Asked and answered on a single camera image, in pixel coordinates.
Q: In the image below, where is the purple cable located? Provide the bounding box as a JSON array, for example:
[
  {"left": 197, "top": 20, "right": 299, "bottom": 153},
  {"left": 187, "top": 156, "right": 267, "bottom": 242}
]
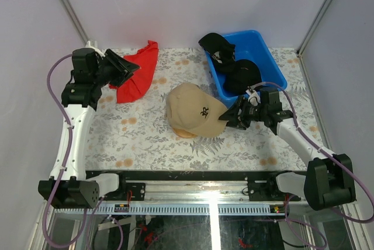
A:
[
  {"left": 251, "top": 82, "right": 374, "bottom": 249},
  {"left": 42, "top": 53, "right": 123, "bottom": 250}
]

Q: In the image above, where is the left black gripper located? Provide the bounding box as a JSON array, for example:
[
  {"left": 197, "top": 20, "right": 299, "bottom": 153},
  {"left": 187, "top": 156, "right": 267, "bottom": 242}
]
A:
[{"left": 92, "top": 49, "right": 139, "bottom": 88}]

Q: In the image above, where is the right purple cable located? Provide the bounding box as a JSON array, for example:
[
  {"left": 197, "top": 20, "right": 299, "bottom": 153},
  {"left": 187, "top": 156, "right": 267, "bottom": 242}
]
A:
[{"left": 251, "top": 82, "right": 374, "bottom": 249}]

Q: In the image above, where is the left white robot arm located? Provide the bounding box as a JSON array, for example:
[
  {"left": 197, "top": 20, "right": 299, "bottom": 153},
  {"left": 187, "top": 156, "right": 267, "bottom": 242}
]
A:
[{"left": 38, "top": 46, "right": 140, "bottom": 209}]

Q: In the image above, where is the red cloth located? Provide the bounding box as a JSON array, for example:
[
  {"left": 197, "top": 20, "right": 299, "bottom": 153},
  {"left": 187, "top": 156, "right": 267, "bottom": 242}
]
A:
[{"left": 109, "top": 40, "right": 159, "bottom": 103}]

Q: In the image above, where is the left aluminium frame post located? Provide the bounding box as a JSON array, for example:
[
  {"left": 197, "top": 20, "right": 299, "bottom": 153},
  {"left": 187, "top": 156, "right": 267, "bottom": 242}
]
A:
[{"left": 59, "top": 0, "right": 97, "bottom": 47}]

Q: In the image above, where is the beige baseball cap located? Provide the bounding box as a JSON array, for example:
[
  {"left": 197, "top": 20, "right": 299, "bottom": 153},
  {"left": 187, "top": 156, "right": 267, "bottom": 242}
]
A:
[{"left": 166, "top": 82, "right": 227, "bottom": 138}]

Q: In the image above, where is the black cap pink logo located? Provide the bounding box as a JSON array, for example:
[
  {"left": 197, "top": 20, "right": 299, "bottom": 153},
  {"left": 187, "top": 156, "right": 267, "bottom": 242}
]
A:
[{"left": 223, "top": 59, "right": 262, "bottom": 95}]

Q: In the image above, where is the aluminium frame post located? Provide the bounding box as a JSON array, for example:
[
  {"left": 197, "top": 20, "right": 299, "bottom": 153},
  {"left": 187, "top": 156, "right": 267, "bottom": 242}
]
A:
[
  {"left": 296, "top": 0, "right": 333, "bottom": 57},
  {"left": 59, "top": 0, "right": 97, "bottom": 47}
]

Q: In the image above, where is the black cap on bin rim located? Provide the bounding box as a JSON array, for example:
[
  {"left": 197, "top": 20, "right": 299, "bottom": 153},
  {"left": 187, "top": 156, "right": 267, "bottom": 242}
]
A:
[{"left": 198, "top": 33, "right": 236, "bottom": 74}]

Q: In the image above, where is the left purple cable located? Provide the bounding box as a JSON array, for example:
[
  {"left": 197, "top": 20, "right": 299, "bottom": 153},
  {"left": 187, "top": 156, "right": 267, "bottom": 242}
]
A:
[{"left": 42, "top": 53, "right": 123, "bottom": 250}]

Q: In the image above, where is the blue plastic bin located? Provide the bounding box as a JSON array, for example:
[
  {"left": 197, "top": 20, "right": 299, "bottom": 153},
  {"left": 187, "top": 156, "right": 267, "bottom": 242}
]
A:
[{"left": 205, "top": 30, "right": 288, "bottom": 107}]

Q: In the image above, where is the wooden hat stand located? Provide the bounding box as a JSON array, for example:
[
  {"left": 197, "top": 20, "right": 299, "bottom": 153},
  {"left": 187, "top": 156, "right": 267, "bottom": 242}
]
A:
[{"left": 172, "top": 127, "right": 197, "bottom": 138}]

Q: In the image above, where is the floral table mat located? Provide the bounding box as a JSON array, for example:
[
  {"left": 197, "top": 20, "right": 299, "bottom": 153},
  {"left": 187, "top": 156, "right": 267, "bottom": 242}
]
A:
[{"left": 85, "top": 48, "right": 306, "bottom": 171}]

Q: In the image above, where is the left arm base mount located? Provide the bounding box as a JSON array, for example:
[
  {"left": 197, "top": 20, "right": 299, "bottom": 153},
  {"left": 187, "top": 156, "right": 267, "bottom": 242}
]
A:
[{"left": 105, "top": 174, "right": 146, "bottom": 202}]

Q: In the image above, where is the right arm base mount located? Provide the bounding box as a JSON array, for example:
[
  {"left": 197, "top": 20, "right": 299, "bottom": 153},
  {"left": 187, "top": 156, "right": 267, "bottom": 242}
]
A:
[{"left": 244, "top": 170, "right": 306, "bottom": 202}]

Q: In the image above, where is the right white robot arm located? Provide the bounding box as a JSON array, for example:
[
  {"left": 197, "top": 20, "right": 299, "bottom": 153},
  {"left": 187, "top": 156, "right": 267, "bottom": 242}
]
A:
[{"left": 219, "top": 87, "right": 356, "bottom": 211}]

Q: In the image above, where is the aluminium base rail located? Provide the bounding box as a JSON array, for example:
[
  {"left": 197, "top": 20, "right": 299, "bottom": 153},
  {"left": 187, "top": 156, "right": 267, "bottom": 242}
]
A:
[{"left": 96, "top": 179, "right": 310, "bottom": 204}]

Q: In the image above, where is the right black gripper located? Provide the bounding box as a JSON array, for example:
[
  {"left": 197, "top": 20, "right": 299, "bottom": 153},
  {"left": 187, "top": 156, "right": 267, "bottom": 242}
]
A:
[{"left": 219, "top": 95, "right": 268, "bottom": 130}]

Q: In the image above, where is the right aluminium frame post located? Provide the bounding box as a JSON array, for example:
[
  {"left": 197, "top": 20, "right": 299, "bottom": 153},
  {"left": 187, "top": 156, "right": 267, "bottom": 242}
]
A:
[{"left": 296, "top": 0, "right": 333, "bottom": 57}]

